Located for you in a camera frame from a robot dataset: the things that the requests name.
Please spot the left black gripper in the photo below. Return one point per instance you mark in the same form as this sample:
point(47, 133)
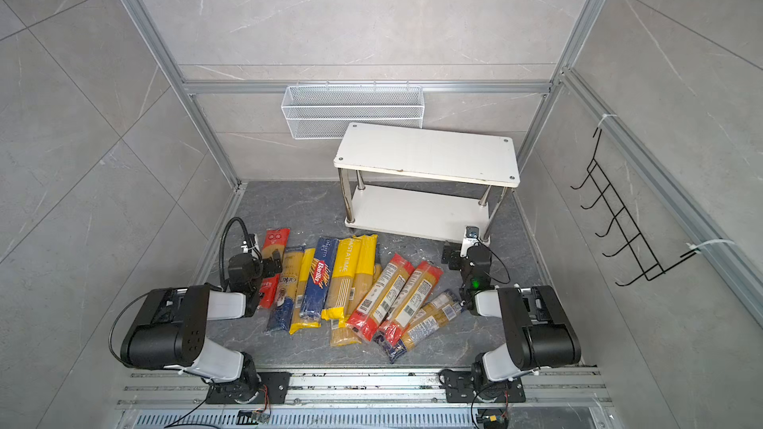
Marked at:
point(266, 264)

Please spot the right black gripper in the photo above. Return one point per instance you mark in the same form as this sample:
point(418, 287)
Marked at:
point(456, 253)

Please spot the blue end spaghetti bag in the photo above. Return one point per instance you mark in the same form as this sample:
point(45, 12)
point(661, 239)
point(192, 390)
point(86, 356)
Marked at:
point(438, 313)

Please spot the yellow Pastatime spaghetti bag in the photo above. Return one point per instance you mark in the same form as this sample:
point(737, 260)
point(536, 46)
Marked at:
point(342, 281)

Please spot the red label spaghetti bag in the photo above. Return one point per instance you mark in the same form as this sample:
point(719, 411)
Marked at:
point(375, 306)

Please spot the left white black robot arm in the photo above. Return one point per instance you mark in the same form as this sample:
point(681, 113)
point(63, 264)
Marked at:
point(169, 330)

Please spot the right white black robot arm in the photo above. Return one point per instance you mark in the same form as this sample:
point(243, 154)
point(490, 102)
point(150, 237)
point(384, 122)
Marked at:
point(537, 332)

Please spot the white two-tier shelf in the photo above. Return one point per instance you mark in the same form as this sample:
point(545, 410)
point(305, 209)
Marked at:
point(486, 160)

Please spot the red spaghetti bag far left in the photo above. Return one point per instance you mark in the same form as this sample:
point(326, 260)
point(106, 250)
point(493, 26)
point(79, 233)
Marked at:
point(273, 251)

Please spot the Ankara blue spaghetti bag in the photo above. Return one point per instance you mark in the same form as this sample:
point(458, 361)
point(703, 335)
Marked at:
point(285, 297)

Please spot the yellow spaghetti bag thin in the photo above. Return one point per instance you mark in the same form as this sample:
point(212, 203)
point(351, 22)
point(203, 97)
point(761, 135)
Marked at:
point(298, 323)

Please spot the blue Barilla spaghetti pack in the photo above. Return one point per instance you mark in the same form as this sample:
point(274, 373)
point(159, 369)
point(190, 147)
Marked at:
point(319, 279)

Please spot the yellow bag under pile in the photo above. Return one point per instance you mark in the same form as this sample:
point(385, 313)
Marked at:
point(345, 336)

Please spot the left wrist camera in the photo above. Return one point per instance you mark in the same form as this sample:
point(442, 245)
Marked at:
point(250, 244)

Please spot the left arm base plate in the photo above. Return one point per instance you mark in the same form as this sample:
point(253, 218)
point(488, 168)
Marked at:
point(271, 386)

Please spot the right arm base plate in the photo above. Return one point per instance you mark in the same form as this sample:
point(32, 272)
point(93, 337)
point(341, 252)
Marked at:
point(463, 387)

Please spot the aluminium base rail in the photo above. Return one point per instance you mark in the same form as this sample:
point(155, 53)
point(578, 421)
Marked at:
point(387, 397)

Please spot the black wire hook rack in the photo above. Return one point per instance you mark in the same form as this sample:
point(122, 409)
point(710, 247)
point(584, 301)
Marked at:
point(623, 223)

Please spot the white wire mesh basket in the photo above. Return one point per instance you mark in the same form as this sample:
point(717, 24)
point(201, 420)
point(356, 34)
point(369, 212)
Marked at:
point(318, 112)

